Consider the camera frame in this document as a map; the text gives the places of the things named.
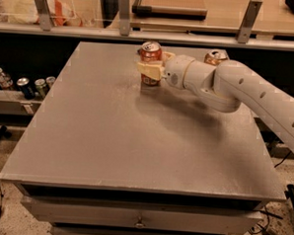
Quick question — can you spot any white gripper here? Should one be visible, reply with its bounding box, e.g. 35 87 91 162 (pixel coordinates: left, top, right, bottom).
137 52 195 90

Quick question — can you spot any red coke can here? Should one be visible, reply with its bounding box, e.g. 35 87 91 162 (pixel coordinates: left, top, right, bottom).
139 41 163 87

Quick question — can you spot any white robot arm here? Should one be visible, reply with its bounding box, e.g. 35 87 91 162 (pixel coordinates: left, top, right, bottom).
137 53 294 154

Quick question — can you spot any gold brown soda can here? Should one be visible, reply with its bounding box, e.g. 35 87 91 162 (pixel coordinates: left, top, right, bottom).
204 48 228 66

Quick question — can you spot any silver green soda can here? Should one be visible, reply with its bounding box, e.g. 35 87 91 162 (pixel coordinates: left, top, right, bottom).
46 76 56 88

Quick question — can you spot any dark blue soda can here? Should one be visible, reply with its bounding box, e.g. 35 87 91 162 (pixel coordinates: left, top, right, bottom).
17 77 36 100

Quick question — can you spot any wooden framed board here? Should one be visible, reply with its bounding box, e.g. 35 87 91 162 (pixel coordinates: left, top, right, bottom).
132 0 207 20

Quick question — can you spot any white orange plastic bag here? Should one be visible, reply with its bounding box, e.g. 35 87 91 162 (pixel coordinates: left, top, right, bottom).
8 0 83 27

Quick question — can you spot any clear plastic water bottle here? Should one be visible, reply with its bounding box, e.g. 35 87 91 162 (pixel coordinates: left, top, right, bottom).
0 67 14 91

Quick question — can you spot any metal drawer knob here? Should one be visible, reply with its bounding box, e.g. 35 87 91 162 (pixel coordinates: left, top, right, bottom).
134 216 145 229

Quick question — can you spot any grey cabinet drawer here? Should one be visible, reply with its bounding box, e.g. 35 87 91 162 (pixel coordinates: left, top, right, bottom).
21 196 261 235

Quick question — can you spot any middle metal rail bracket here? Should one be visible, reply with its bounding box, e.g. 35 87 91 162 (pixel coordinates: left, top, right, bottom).
118 0 131 37

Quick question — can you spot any metal rail bracket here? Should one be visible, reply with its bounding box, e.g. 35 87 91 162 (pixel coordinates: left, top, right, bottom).
34 0 54 32
236 0 262 43
118 0 131 37

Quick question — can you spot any right metal rail bracket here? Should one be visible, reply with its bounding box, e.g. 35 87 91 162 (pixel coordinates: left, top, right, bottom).
236 0 262 43

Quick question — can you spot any left metal rail bracket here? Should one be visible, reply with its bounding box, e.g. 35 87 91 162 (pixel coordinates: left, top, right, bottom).
34 0 54 32

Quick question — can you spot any black cable right floor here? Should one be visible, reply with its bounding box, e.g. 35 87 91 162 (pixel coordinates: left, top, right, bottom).
274 149 292 170

